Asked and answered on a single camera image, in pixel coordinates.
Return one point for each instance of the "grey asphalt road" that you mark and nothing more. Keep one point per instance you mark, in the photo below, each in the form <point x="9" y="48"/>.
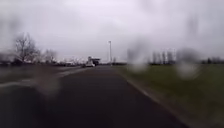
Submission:
<point x="20" y="73"/>

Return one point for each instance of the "row of trees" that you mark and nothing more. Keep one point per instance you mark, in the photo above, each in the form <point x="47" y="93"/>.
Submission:
<point x="163" y="57"/>

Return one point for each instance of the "dark asphalt path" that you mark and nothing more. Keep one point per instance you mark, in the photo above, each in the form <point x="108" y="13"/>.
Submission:
<point x="96" y="100"/>

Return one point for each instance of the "tall pale pole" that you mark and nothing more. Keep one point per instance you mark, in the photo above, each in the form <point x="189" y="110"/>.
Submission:
<point x="110" y="51"/>

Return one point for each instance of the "pale kerb strip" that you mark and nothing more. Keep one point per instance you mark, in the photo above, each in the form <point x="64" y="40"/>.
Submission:
<point x="150" y="95"/>

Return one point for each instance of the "white vehicle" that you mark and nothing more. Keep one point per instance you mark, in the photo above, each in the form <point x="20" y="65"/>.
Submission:
<point x="89" y="63"/>

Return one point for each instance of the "green grass field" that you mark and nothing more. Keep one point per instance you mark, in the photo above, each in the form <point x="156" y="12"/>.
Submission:
<point x="186" y="83"/>

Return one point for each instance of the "bare tree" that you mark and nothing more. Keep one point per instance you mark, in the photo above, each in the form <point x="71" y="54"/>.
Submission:
<point x="50" y="55"/>
<point x="24" y="48"/>

